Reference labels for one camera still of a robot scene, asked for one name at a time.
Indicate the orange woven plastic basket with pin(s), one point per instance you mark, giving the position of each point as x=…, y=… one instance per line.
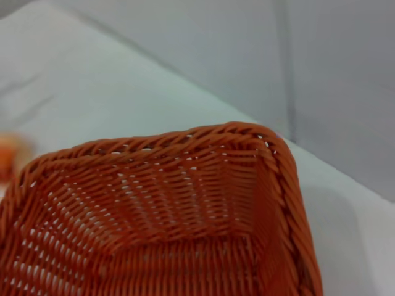
x=160, y=216

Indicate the round peach fruit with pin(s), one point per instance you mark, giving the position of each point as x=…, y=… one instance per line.
x=12, y=154

